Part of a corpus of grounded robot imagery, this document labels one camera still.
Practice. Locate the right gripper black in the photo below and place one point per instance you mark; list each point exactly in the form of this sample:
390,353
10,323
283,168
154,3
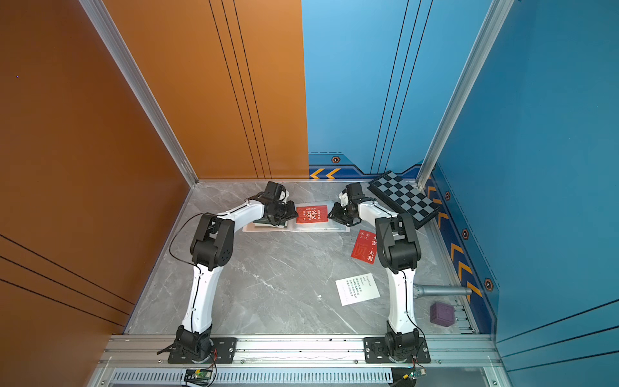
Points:
336,216

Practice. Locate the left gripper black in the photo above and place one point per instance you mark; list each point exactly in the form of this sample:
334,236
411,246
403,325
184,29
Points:
292,212

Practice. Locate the red card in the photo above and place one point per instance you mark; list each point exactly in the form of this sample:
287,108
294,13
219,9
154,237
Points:
312,214
365,247

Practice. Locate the white card small text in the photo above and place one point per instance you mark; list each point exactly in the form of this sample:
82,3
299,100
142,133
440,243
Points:
357,289

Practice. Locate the dark green card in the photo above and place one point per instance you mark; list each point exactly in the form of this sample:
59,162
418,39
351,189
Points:
263,222

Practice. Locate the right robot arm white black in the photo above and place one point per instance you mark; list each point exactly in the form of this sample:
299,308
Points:
399,252

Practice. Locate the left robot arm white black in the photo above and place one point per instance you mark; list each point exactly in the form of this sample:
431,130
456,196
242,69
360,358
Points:
211,249

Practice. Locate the black white checkerboard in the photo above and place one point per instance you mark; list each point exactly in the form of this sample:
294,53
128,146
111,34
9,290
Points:
403,197

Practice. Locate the purple box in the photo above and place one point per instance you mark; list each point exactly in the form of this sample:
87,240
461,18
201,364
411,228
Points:
442,314

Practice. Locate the right circuit board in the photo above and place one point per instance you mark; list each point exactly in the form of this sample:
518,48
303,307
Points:
412,375

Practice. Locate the circuit board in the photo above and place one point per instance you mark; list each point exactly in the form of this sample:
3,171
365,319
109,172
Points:
412,375
198,377

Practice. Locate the left circuit board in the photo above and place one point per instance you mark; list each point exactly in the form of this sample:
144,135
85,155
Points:
198,377

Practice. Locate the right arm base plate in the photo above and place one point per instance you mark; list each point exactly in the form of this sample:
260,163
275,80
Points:
377,351

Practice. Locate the aluminium front rail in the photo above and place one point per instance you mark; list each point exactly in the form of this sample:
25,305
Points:
305,351

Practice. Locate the right aluminium corner post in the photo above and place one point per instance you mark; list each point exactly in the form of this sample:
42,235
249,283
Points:
486,38

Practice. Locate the aluminium corner post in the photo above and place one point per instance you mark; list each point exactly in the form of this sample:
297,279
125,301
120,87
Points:
107,30
486,38

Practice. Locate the left aluminium corner post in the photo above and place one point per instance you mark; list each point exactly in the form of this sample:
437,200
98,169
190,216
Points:
107,30

